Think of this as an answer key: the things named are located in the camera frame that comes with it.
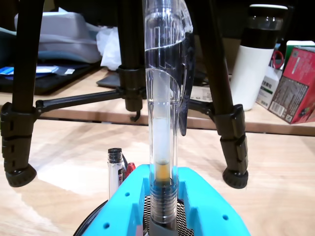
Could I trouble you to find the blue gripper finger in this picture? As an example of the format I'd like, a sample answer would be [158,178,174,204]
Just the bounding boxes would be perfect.
[177,166,252,236]
[78,164,152,236]

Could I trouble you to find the clear stick pen black cap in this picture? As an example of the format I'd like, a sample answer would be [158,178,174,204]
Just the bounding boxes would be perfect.
[107,147,128,202]

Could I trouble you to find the red retractable pen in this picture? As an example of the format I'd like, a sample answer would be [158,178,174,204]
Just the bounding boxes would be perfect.
[124,162,136,181]

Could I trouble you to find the clear pen grey grip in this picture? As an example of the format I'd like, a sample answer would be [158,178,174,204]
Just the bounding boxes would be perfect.
[144,0,195,236]

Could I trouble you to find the black mesh pen holder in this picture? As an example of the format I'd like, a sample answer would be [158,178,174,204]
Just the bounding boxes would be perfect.
[73,194,197,236]

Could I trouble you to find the cardboard box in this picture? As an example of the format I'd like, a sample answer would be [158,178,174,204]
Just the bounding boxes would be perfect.
[189,85,214,103]

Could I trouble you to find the dark tablet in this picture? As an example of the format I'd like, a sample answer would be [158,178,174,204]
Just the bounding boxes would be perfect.
[95,73,124,87]

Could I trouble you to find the black laptop bag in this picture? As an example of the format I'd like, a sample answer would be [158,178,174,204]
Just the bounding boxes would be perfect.
[0,59,101,95]

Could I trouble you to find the white green box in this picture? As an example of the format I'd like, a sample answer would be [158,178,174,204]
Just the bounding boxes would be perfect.
[255,40,315,109]

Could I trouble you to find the white bottle black lid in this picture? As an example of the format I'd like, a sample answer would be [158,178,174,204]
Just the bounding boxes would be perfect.
[231,4,288,111]

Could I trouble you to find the red printed box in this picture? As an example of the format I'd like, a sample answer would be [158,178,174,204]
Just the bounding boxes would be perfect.
[268,47,315,124]

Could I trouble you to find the white plastic bag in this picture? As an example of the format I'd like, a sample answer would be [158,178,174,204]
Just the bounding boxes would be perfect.
[95,26,123,71]

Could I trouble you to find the blue white packet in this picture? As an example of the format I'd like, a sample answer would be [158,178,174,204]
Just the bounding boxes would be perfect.
[0,65,60,79]

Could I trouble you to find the grey white case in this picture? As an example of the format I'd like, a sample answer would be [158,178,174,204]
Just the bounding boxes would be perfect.
[36,7,103,63]

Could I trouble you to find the black camera tripod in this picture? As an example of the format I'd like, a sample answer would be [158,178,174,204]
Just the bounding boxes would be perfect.
[0,0,249,189]

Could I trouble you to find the red handled scissors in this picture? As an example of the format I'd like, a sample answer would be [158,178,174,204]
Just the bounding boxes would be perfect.
[272,50,285,71]

